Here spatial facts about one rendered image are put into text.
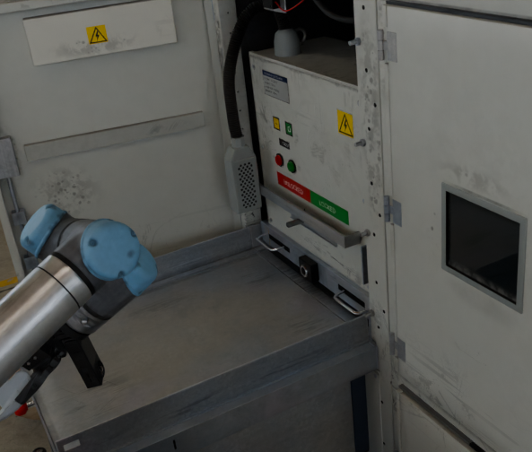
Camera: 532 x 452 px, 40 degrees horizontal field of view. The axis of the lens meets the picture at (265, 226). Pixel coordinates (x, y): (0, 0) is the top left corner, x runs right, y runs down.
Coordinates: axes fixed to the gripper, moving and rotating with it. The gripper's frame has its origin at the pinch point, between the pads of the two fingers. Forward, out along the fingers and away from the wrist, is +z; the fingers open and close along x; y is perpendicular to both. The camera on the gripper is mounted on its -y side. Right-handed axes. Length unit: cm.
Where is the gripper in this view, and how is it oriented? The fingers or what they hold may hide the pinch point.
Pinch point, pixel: (7, 392)
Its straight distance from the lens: 131.6
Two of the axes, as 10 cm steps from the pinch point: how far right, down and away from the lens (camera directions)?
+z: -7.3, 6.1, 3.1
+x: 0.6, 5.1, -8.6
